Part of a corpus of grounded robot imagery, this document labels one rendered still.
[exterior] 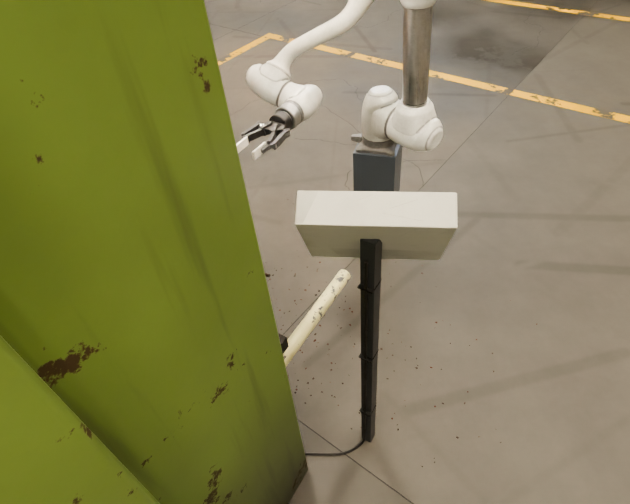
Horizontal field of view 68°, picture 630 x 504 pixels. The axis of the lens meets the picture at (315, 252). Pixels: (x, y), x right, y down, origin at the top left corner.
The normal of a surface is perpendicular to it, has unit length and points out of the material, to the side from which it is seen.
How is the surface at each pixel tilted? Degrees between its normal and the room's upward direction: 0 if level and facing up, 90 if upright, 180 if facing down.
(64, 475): 90
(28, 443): 90
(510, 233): 0
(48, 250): 90
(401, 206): 30
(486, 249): 0
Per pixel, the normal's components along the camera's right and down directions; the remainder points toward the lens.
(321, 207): -0.12, -0.25
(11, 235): 0.85, 0.33
